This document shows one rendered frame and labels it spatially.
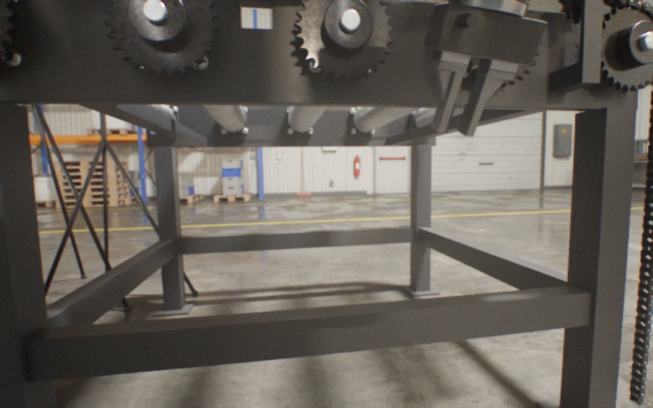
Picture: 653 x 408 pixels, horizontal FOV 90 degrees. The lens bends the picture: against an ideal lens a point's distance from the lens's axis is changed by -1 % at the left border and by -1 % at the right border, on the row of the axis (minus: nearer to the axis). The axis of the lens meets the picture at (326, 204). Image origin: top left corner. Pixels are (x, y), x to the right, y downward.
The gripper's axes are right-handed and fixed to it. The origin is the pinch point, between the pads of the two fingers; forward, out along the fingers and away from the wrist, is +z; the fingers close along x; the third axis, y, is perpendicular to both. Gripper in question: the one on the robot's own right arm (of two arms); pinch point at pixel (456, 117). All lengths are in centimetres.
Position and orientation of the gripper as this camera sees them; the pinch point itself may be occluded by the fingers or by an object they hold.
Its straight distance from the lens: 51.5
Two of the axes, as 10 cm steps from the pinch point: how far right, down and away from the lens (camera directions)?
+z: -1.5, 8.7, 4.6
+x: 9.8, 0.8, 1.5
